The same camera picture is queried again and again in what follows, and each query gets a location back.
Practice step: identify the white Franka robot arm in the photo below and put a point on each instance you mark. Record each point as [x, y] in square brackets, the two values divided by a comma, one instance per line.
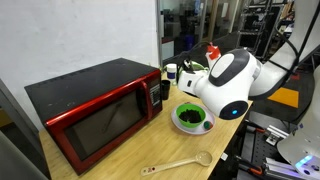
[233, 86]

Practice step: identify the lavender plate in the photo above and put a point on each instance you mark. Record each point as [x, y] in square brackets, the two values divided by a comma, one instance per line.
[200, 130]

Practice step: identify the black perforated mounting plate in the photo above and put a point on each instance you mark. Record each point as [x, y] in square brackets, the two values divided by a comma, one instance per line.
[256, 150]

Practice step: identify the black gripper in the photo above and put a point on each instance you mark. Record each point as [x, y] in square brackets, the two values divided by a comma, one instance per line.
[187, 66]

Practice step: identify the white paper cup, purple band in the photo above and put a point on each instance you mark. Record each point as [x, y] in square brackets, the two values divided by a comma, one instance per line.
[171, 70]

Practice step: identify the black metal shelving rack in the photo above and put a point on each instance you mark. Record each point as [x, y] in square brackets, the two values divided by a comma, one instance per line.
[253, 20]

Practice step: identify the black cup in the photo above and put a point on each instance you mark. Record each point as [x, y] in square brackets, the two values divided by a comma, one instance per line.
[165, 89]

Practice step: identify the red toy strawberry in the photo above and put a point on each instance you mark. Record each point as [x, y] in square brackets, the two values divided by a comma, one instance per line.
[208, 125]

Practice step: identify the dark beans pile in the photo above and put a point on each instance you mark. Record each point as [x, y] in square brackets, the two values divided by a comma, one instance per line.
[190, 116]

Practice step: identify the small potted plant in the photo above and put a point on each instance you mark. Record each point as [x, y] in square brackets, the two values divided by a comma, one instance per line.
[162, 69]

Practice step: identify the beige plastic spoon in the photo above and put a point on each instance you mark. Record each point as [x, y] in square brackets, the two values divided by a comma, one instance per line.
[203, 158]

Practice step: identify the bright green bowl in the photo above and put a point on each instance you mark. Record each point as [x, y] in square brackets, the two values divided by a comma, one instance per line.
[181, 110]

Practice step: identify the grey metal door frame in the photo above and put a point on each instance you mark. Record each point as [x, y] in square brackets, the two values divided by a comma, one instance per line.
[159, 30]

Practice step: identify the red and black microwave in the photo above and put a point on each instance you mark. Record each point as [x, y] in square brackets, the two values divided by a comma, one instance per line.
[100, 100]

